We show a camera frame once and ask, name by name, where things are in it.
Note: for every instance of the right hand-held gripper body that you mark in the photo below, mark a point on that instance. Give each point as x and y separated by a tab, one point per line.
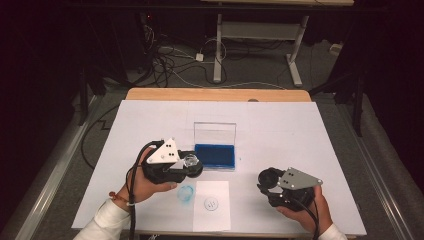
296	180

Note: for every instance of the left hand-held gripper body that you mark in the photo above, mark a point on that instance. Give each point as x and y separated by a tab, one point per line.
163	155

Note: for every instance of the blue ink pad clear case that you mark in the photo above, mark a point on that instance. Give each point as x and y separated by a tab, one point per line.
215	156

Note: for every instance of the person's left hand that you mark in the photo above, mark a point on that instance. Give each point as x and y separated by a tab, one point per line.
143	190

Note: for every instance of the person's right hand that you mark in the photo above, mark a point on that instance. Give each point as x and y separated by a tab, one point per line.
326	216

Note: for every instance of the large white paper table cover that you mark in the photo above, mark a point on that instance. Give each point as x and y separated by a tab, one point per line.
273	133

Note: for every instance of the small white paper sheet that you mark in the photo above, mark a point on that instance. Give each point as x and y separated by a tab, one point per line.
211	216

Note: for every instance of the wooden table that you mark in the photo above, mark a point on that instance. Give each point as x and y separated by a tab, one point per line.
200	94

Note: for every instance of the black metal stand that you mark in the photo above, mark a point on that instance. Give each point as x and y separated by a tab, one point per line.
358	110
83	106

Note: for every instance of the white power adapter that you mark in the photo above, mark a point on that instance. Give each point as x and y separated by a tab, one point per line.
199	57

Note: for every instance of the small white floor box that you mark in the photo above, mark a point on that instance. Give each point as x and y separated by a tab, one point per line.
336	49

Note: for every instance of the white-framed desk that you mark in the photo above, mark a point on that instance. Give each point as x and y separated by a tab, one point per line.
260	30

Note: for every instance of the aluminium frame rail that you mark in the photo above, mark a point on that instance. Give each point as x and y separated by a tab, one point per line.
381	186
45	186

